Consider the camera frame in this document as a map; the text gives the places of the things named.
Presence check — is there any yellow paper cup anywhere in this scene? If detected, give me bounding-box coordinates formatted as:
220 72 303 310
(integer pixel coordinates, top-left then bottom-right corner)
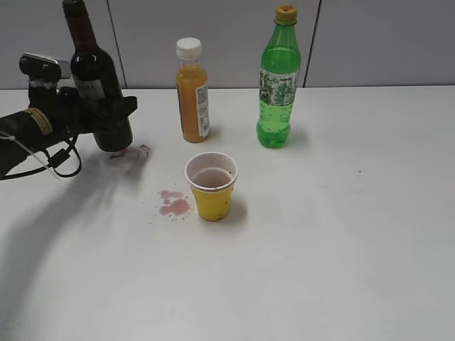
184 152 238 222

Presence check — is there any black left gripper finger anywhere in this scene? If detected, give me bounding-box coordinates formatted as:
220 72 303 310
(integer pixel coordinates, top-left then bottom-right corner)
95 96 138 130

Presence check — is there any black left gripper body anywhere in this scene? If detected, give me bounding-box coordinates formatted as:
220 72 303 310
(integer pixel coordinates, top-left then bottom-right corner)
26 83 104 143

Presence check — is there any red wine bottle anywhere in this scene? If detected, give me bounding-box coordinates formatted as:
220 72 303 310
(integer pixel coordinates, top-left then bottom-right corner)
62 1 133 152

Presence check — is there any spilled red wine stain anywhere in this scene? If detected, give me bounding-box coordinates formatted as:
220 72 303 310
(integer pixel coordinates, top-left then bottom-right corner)
147 189 195 226

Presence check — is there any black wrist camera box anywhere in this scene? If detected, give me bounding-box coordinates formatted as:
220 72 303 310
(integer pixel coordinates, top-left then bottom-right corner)
19 53 72 83

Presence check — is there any orange juice bottle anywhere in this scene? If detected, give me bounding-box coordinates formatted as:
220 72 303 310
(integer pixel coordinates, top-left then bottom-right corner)
176 37 210 144

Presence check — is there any green plastic soda bottle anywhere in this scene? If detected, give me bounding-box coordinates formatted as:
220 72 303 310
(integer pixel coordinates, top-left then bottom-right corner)
257 4 301 148

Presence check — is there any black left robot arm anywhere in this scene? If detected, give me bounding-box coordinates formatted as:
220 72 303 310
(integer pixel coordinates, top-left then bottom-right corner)
1 86 137 180

